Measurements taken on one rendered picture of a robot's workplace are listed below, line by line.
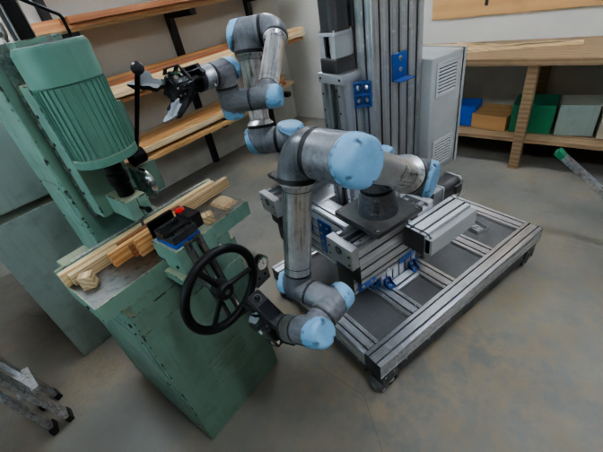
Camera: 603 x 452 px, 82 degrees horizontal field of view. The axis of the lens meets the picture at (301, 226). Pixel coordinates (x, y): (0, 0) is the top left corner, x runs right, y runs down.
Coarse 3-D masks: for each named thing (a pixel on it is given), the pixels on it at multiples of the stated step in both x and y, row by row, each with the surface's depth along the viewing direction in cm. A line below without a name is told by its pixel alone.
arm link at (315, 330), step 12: (312, 312) 86; (288, 324) 88; (300, 324) 84; (312, 324) 81; (324, 324) 81; (288, 336) 87; (300, 336) 83; (312, 336) 79; (324, 336) 81; (312, 348) 82; (324, 348) 81
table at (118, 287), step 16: (208, 208) 128; (240, 208) 127; (208, 224) 119; (224, 224) 123; (144, 256) 109; (160, 256) 108; (112, 272) 106; (128, 272) 104; (144, 272) 103; (160, 272) 106; (176, 272) 105; (80, 288) 102; (96, 288) 100; (112, 288) 99; (128, 288) 99; (144, 288) 103; (96, 304) 95; (112, 304) 96; (128, 304) 100
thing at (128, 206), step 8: (112, 192) 112; (136, 192) 109; (112, 200) 110; (120, 200) 106; (128, 200) 106; (136, 200) 107; (144, 200) 109; (112, 208) 115; (120, 208) 110; (128, 208) 105; (136, 208) 107; (152, 208) 111; (128, 216) 109; (136, 216) 108
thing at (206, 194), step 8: (216, 184) 135; (224, 184) 138; (200, 192) 131; (208, 192) 133; (216, 192) 136; (192, 200) 128; (200, 200) 131; (192, 208) 129; (112, 248) 109; (96, 256) 107; (104, 256) 107; (88, 264) 104; (96, 264) 106; (104, 264) 108; (72, 272) 102; (80, 272) 102; (96, 272) 106; (72, 280) 101
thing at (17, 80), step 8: (48, 40) 97; (0, 48) 90; (8, 48) 91; (0, 56) 90; (8, 56) 91; (0, 64) 91; (8, 64) 92; (8, 72) 92; (16, 72) 93; (16, 80) 94; (16, 88) 94; (24, 104) 97; (32, 112) 98; (40, 128) 101; (56, 152) 105; (64, 168) 109; (72, 176) 110; (80, 192) 113; (96, 216) 119
